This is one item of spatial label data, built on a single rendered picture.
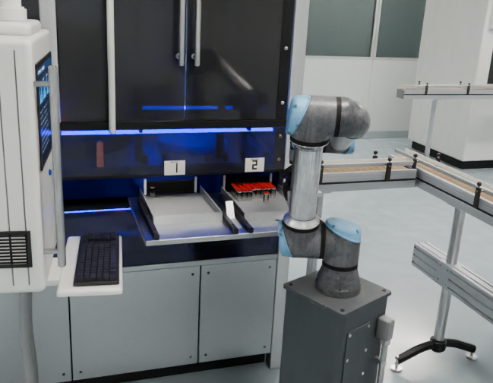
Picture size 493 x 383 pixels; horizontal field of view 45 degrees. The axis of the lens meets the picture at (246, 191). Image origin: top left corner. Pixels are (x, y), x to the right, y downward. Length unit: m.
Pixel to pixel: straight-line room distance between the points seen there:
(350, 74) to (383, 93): 0.55
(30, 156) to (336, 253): 0.95
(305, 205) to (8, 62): 0.93
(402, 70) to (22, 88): 6.85
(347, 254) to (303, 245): 0.14
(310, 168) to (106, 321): 1.25
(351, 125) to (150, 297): 1.29
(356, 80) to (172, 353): 5.69
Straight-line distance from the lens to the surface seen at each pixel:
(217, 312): 2.75
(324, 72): 7.70
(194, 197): 2.51
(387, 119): 8.25
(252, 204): 2.46
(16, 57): 1.75
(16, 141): 1.79
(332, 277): 1.95
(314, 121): 1.70
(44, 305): 2.60
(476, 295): 2.83
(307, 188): 1.81
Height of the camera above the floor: 1.68
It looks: 18 degrees down
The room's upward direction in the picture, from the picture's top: 3 degrees clockwise
